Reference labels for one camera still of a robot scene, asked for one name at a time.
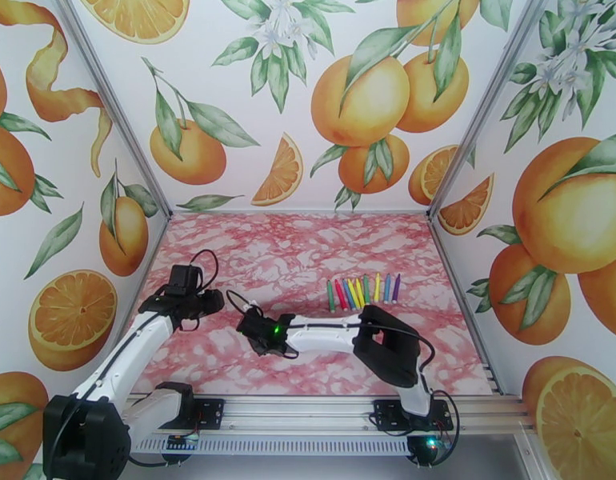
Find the green marker pen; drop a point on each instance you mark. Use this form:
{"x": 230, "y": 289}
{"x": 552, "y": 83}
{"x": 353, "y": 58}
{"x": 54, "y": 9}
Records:
{"x": 366, "y": 291}
{"x": 331, "y": 296}

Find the red marker pen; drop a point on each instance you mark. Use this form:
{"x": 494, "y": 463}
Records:
{"x": 340, "y": 295}

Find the blue marker pen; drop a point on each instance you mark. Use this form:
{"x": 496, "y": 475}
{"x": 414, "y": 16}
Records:
{"x": 347, "y": 293}
{"x": 387, "y": 289}

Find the yellow marker pen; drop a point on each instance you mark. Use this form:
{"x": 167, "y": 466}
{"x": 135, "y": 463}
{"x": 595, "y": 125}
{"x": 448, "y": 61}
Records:
{"x": 360, "y": 292}
{"x": 353, "y": 293}
{"x": 377, "y": 288}

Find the purple marker pen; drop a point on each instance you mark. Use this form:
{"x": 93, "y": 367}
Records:
{"x": 397, "y": 289}

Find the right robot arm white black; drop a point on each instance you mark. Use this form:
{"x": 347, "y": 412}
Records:
{"x": 388, "y": 343}

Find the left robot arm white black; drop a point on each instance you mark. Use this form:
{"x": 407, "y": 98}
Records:
{"x": 83, "y": 438}

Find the small circuit board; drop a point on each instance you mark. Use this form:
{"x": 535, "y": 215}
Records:
{"x": 182, "y": 442}

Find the grey metal tray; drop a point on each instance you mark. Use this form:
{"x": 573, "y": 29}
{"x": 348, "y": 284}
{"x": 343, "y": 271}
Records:
{"x": 298, "y": 468}

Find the black round device with light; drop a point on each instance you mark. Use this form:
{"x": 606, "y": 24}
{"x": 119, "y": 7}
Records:
{"x": 423, "y": 453}

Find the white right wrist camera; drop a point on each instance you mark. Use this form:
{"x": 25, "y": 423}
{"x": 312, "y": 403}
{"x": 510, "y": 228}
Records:
{"x": 251, "y": 307}

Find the aluminium mounting rail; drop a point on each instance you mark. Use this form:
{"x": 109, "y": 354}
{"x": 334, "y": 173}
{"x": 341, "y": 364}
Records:
{"x": 298, "y": 411}

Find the aluminium frame post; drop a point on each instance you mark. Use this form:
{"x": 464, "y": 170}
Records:
{"x": 111, "y": 98}
{"x": 489, "y": 98}

